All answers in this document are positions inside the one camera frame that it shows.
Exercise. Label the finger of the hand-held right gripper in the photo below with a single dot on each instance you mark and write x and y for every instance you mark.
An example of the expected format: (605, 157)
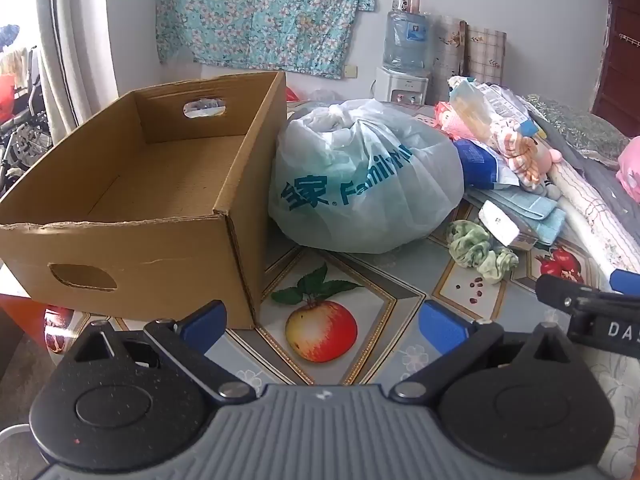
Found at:
(626, 281)
(570, 294)

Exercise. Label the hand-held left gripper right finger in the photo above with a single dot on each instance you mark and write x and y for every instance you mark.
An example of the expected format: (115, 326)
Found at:
(442, 327)

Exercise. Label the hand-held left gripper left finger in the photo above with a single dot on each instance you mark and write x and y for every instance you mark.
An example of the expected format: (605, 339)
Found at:
(202, 321)

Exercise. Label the brown cardboard box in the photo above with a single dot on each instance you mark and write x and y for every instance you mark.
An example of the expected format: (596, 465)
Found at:
(150, 240)

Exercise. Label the white checked blanket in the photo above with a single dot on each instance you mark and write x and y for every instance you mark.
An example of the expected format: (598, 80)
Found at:
(585, 210)

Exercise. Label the small white box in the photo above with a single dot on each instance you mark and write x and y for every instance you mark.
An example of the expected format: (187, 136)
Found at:
(502, 224)

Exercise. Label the blue towel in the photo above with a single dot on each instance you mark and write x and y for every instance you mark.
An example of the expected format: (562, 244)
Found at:
(525, 207)

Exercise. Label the grey blanket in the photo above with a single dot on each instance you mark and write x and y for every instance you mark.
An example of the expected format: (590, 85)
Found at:
(600, 180)

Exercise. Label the orange striped plush doll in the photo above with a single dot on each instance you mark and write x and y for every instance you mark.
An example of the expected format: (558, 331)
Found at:
(520, 152)

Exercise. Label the green patterned pillow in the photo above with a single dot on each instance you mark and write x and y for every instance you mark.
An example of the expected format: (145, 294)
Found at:
(580, 125)

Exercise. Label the white plastic shopping bag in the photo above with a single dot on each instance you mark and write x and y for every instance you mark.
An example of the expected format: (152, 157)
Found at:
(360, 170)

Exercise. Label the white printed pack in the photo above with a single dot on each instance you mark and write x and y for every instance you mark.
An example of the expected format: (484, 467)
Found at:
(507, 105)

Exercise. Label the small pink frilly doll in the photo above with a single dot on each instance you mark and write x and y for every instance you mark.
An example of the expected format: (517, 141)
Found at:
(452, 122)

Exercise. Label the brown wooden door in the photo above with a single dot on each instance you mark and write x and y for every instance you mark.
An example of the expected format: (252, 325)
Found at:
(620, 70)

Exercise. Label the red packet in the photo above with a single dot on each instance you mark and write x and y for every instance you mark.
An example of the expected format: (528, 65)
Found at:
(291, 94)

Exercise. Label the white water dispenser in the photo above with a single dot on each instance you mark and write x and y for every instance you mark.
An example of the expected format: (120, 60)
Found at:
(400, 87)

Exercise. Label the checked rolled mat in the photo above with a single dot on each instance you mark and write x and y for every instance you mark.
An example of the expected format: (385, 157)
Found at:
(487, 55)

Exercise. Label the clear plastic bag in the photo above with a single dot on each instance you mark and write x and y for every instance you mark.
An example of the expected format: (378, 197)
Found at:
(324, 96)

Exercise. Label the wheelchair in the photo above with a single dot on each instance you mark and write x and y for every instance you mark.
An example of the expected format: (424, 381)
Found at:
(25, 130)

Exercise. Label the clear floral rolled mat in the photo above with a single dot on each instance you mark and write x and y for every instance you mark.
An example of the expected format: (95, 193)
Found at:
(447, 55)

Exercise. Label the blue water jug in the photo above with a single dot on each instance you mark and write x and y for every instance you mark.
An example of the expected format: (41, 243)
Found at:
(406, 45)

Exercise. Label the red plastic bag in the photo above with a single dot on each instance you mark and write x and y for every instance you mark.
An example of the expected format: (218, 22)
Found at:
(6, 91)

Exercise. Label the beige curtain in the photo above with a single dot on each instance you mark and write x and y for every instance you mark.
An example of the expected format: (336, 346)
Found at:
(80, 35)

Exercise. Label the small clear bottle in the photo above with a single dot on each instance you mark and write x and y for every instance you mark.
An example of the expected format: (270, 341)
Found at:
(398, 4)

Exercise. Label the small pink bottle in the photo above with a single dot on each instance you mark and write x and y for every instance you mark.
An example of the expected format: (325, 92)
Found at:
(413, 0)

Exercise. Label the dark blue hanging cloth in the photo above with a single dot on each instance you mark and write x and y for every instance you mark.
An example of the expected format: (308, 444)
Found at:
(9, 35)

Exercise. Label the wall socket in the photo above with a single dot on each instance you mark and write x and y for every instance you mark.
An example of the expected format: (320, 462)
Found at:
(352, 71)

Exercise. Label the teal floral wall cloth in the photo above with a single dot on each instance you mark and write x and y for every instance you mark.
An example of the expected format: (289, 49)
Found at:
(260, 10)

